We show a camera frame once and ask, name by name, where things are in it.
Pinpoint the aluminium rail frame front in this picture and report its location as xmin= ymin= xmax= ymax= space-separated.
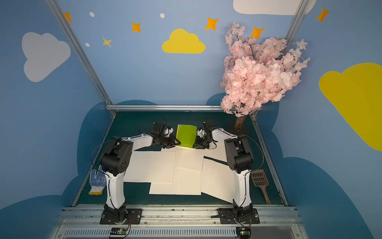
xmin=50 ymin=205 xmax=308 ymax=239

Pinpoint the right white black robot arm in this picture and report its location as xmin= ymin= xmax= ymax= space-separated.
xmin=193 ymin=121 xmax=253 ymax=211

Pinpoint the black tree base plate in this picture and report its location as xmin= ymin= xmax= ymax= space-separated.
xmin=227 ymin=120 xmax=248 ymax=135

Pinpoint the controller board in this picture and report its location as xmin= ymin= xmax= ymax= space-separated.
xmin=235 ymin=227 xmax=251 ymax=239
xmin=108 ymin=227 xmax=129 ymax=239

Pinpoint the right controller board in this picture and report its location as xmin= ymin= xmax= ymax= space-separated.
xmin=235 ymin=227 xmax=251 ymax=239

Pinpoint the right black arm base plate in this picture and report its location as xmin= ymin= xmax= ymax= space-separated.
xmin=217 ymin=208 xmax=260 ymax=225

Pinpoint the green cover notebook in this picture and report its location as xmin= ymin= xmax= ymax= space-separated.
xmin=176 ymin=124 xmax=197 ymax=149

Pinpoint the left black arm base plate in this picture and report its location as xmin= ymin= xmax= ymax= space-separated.
xmin=99 ymin=208 xmax=142 ymax=225

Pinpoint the white lined notebook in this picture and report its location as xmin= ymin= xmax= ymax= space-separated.
xmin=161 ymin=147 xmax=205 ymax=171

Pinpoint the white blue dotted work glove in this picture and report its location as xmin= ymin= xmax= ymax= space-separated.
xmin=89 ymin=169 xmax=106 ymax=195

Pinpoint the left controller board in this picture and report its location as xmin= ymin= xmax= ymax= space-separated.
xmin=108 ymin=227 xmax=129 ymax=239

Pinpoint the pink cherry blossom tree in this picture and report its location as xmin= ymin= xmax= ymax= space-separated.
xmin=221 ymin=23 xmax=309 ymax=123

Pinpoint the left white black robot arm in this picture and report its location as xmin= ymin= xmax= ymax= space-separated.
xmin=100 ymin=122 xmax=181 ymax=211

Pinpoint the open white notebook far right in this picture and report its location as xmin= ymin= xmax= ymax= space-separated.
xmin=204 ymin=130 xmax=236 ymax=162

